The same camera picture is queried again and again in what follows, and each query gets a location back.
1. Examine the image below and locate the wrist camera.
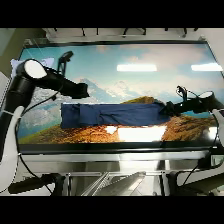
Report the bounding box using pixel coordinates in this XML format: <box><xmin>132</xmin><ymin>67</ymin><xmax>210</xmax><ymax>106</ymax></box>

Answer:
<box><xmin>175</xmin><ymin>85</ymin><xmax>190</xmax><ymax>102</ymax></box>
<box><xmin>56</xmin><ymin>50</ymin><xmax>75</xmax><ymax>77</ymax></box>

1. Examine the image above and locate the silver frame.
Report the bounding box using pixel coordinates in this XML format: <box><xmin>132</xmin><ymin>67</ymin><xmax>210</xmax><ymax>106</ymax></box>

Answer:
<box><xmin>15</xmin><ymin>149</ymin><xmax>224</xmax><ymax>197</ymax></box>

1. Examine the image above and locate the black cable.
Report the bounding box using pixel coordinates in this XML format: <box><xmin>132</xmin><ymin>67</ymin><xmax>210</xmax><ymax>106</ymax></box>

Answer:
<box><xmin>18</xmin><ymin>152</ymin><xmax>54</xmax><ymax>195</ymax></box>

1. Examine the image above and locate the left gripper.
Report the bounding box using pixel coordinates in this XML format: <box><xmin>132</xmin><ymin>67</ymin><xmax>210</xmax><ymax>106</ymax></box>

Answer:
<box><xmin>68</xmin><ymin>81</ymin><xmax>91</xmax><ymax>100</ymax></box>

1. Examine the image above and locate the navy blue shirt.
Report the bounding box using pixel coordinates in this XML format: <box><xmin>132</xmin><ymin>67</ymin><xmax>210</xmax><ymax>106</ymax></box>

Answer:
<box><xmin>60</xmin><ymin>101</ymin><xmax>172</xmax><ymax>130</ymax></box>

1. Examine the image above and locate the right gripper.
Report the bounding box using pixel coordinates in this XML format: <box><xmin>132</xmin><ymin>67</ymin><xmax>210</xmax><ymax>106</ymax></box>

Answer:
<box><xmin>162</xmin><ymin>101</ymin><xmax>184</xmax><ymax>117</ymax></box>

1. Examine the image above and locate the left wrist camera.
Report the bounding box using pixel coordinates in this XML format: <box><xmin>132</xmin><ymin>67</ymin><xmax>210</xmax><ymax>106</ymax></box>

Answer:
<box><xmin>56</xmin><ymin>50</ymin><xmax>75</xmax><ymax>77</ymax></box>

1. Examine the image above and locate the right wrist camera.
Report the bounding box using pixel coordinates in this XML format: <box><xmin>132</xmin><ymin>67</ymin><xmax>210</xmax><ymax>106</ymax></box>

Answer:
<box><xmin>175</xmin><ymin>85</ymin><xmax>190</xmax><ymax>102</ymax></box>

